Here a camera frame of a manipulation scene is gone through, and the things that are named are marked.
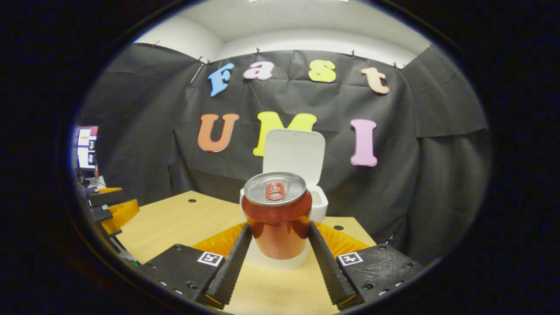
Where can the white desktop garbage bin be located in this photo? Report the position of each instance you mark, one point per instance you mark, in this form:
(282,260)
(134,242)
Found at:
(293,153)

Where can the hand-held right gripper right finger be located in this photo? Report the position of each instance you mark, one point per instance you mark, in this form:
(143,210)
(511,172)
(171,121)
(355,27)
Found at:
(330,267)

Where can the black backdrop cloth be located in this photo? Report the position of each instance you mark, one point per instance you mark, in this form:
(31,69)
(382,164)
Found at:
(306,105)

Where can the red pop can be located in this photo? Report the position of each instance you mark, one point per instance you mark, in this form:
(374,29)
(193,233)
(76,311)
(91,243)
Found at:
(275,227)

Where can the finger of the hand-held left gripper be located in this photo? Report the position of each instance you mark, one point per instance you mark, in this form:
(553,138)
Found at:
(107,197)
(122,214)

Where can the white side table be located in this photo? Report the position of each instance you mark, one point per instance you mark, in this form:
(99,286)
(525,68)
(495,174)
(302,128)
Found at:
(98,181)

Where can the computer monitor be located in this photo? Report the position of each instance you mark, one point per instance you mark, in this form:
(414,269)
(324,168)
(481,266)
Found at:
(86,148)

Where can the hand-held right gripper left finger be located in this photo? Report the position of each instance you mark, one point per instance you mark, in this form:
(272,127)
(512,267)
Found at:
(229,267)

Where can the wooden desktop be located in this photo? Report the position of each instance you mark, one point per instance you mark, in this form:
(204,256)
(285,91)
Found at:
(175,223)

